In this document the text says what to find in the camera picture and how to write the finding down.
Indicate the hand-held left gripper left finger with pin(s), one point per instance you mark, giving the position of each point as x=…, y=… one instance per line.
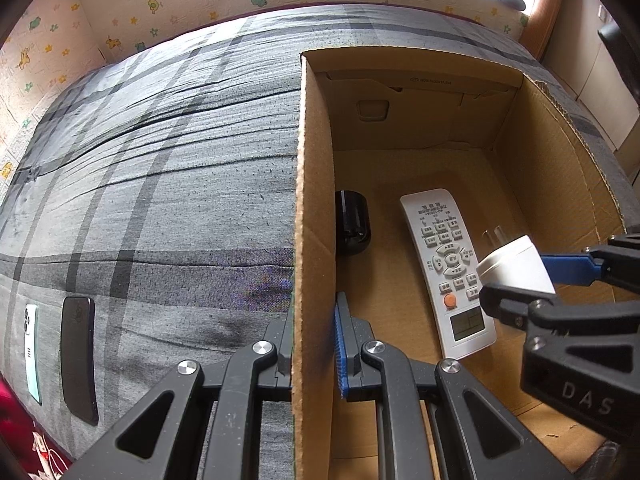
x=282, y=360

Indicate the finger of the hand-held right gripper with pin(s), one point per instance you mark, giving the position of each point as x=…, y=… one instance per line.
x=570, y=267
x=505, y=305

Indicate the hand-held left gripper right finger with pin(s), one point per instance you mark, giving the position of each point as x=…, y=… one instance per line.
x=342, y=345

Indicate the large white charger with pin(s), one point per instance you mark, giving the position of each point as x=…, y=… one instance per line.
x=515, y=267

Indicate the white remote control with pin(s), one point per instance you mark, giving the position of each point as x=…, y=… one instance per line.
x=440, y=240

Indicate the brown cardboard box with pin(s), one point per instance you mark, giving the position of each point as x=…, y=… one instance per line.
x=380, y=170

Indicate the black phone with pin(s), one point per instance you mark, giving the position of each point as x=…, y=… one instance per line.
x=77, y=360

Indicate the beige cabinet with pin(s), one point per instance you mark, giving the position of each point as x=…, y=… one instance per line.
x=585, y=60

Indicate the black flat object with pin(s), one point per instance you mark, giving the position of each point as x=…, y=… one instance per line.
x=617, y=55

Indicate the grey plaid bed sheet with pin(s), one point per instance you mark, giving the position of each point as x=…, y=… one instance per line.
x=150, y=185

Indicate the white green phone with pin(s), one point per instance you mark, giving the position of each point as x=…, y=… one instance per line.
x=32, y=360

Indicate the small black object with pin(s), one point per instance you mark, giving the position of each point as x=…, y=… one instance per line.
x=512, y=2

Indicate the red printed cloth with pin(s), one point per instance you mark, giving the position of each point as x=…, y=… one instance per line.
x=20, y=440

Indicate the brown wooden frame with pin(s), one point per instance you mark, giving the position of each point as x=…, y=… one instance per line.
x=545, y=10

